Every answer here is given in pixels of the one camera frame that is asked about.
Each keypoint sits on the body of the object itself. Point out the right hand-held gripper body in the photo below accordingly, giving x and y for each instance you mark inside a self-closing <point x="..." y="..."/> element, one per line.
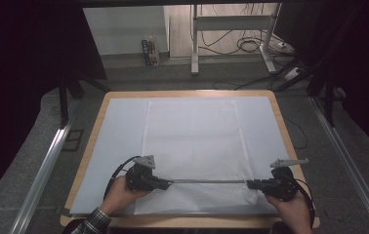
<point x="280" y="187"/>

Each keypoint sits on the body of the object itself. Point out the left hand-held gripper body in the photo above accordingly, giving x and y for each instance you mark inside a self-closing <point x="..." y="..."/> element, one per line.
<point x="139" y="177"/>

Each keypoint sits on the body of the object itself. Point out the white mesh laundry bag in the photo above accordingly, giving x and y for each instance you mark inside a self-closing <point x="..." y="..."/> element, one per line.
<point x="192" y="139"/>

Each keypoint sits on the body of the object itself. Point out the person's right hand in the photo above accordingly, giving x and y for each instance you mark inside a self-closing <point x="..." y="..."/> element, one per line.
<point x="291" y="208"/>

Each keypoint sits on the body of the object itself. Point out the person's left hand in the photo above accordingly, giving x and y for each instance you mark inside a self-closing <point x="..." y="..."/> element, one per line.
<point x="120" y="195"/>

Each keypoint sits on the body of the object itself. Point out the white table mat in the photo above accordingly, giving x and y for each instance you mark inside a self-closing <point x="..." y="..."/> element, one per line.
<point x="117" y="130"/>

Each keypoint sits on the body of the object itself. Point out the black floor grille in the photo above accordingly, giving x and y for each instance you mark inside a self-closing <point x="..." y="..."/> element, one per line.
<point x="73" y="140"/>

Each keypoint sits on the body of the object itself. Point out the wooden table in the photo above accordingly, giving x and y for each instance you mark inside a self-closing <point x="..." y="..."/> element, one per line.
<point x="185" y="93"/>

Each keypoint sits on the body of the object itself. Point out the black metal stand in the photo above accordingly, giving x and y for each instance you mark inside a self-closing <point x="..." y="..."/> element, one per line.
<point x="63" y="100"/>
<point x="329" y="97"/>

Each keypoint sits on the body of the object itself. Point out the white power strip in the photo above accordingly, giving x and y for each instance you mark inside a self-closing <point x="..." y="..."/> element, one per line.
<point x="291" y="73"/>

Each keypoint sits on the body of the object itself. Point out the colourful printed packet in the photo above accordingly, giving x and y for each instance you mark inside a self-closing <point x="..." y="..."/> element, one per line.
<point x="150" y="52"/>

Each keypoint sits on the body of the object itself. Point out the aluminium rail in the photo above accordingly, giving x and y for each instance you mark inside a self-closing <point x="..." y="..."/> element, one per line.
<point x="348" y="159"/>
<point x="42" y="175"/>

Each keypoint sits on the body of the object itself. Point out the white desk frame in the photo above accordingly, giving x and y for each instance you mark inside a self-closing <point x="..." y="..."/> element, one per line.
<point x="234" y="22"/>

